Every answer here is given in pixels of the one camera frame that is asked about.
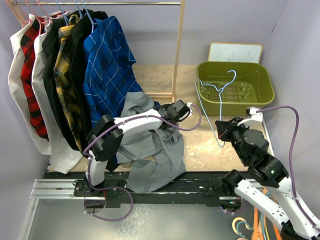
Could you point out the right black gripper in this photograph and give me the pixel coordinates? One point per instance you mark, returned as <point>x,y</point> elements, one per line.
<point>224,127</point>

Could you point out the grey shirt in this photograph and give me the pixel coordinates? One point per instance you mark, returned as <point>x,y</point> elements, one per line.
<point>156,157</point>

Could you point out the light blue hanger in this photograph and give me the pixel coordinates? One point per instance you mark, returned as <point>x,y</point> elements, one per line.
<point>220,91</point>

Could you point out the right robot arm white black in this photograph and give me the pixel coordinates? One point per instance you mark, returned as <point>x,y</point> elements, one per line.
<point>294,221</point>

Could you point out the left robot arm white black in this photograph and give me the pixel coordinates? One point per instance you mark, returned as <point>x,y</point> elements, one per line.
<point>105,138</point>

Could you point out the blue plaid shirt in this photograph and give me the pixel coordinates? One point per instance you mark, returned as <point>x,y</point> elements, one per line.
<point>109,75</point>

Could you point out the yellow hanger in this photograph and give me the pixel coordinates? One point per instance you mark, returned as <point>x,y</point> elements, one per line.
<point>266,233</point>

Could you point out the yellow plaid shirt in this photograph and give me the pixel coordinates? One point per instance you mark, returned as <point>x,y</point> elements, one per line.
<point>64,88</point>

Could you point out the black dark shirt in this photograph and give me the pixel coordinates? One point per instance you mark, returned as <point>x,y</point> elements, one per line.
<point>50,47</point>

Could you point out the beige shirt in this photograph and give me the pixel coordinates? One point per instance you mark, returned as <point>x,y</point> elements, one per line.
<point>17,93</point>

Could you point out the red plaid shirt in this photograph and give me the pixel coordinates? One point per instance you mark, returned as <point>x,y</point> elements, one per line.
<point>27,46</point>

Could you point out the pink hanger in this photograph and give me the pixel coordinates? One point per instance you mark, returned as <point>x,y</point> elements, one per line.
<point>23,17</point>

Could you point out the olive green plastic bin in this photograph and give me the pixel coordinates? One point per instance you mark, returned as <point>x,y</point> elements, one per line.
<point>251,88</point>

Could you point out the small whiteboard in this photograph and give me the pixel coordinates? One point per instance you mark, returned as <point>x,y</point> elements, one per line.
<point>235,52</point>

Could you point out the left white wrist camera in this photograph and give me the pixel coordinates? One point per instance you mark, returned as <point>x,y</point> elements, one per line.
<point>189,112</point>

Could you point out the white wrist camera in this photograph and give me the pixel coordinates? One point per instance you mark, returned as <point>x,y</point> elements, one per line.
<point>254,117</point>
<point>189,112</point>

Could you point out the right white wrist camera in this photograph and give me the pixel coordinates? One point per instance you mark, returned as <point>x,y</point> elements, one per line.
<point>254,117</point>

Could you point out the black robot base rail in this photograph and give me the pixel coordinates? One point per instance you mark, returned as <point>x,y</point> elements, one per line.
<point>190,188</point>

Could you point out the wooden clothes rack frame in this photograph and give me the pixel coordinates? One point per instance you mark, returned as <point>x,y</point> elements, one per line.
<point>172,93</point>

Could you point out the metal clothes rail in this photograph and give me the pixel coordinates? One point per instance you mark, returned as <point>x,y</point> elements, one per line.
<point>54,3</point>

